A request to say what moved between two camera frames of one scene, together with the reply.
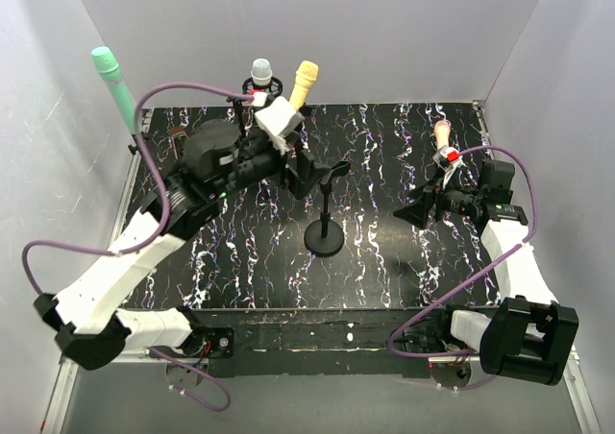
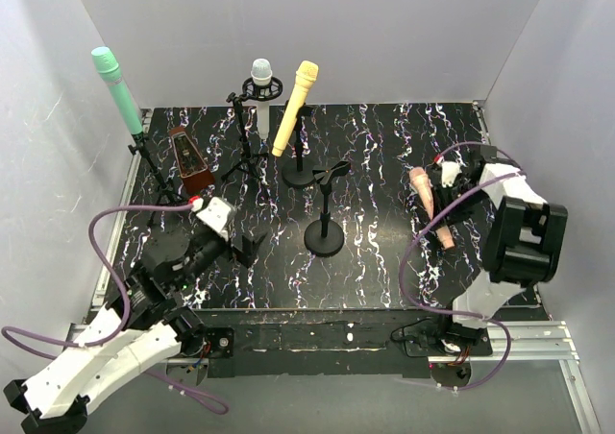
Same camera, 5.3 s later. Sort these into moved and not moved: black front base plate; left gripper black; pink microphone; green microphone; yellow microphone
Moved: pink microphone; left gripper black
Not moved: green microphone; black front base plate; yellow microphone
